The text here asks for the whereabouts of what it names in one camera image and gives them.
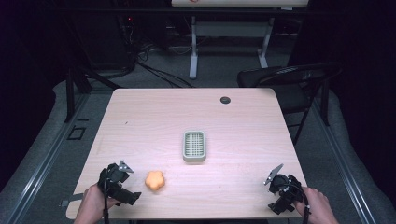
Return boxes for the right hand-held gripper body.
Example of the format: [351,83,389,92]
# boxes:
[263,163,305,203]

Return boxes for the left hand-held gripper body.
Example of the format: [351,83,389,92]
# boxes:
[97,160,134,203]

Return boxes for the orange flower-shaped soap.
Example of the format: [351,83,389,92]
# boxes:
[145,170,167,192]

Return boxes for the grey-green soap dish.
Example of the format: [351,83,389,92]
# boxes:
[182,130,207,163]

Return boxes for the person's left hand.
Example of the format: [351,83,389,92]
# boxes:
[81,183,121,217]

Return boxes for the person's right hand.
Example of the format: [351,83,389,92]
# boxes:
[293,186,337,220]

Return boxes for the black folding chair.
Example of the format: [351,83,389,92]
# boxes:
[236,62,344,147]

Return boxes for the black metal stand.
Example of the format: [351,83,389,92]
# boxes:
[63,65,123,124]

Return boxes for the white-legged desk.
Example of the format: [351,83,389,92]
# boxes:
[170,0,310,80]

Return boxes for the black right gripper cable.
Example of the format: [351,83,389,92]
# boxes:
[278,183,313,224]

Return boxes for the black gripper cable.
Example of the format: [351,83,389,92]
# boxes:
[278,183,313,224]
[103,176,111,224]

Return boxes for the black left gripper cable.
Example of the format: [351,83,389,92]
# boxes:
[103,176,111,224]

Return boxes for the grey strap on table edge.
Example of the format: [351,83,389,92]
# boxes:
[60,192,86,208]

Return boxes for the grey metal floor rail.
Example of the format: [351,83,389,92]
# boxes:
[6,92,92,224]
[311,99,378,224]

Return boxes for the black floor cables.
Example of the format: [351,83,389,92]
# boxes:
[134,43,195,90]

